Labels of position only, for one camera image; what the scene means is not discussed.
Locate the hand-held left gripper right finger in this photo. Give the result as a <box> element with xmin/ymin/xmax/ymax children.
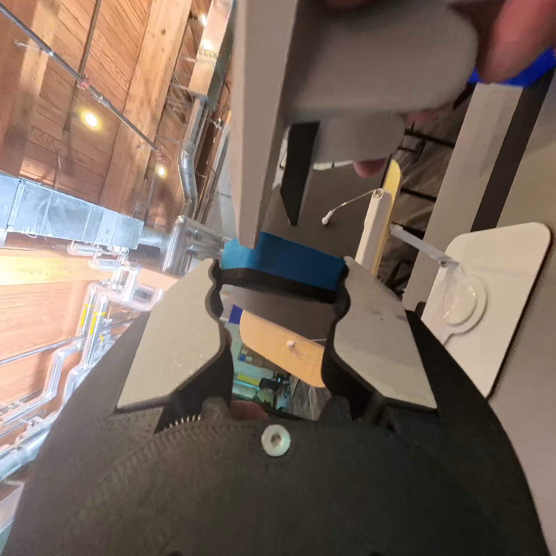
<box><xmin>326</xmin><ymin>257</ymin><xmax>438</xmax><ymax>413</ymax></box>

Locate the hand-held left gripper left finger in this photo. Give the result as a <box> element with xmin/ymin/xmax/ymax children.
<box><xmin>118</xmin><ymin>258</ymin><xmax>233</xmax><ymax>413</ymax></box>

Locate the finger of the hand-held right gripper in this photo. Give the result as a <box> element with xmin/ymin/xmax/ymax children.
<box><xmin>225</xmin><ymin>0</ymin><xmax>321</xmax><ymax>249</ymax></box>

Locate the blue whiteboard eraser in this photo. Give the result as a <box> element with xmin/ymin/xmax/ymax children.
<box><xmin>211</xmin><ymin>234</ymin><xmax>349</xmax><ymax>306</ymax></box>

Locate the blue plastic bin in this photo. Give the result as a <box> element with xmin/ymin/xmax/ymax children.
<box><xmin>469</xmin><ymin>48</ymin><xmax>556</xmax><ymax>88</ymax></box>

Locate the person's right hand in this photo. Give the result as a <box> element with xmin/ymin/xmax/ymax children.
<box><xmin>323</xmin><ymin>0</ymin><xmax>556</xmax><ymax>180</ymax></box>

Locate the black backdrop board stand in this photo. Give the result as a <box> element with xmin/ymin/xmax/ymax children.
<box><xmin>217</xmin><ymin>159</ymin><xmax>403</xmax><ymax>388</ymax></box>

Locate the thin white wire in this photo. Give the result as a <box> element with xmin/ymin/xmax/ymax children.
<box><xmin>321</xmin><ymin>186</ymin><xmax>384</xmax><ymax>229</ymax></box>
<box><xmin>284</xmin><ymin>336</ymin><xmax>331</xmax><ymax>353</ymax></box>

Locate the silver ceiling duct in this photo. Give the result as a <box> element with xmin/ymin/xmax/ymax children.
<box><xmin>155</xmin><ymin>92</ymin><xmax>228</xmax><ymax>272</ymax></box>

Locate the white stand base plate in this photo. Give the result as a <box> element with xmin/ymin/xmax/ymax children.
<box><xmin>421</xmin><ymin>222</ymin><xmax>554</xmax><ymax>401</ymax></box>

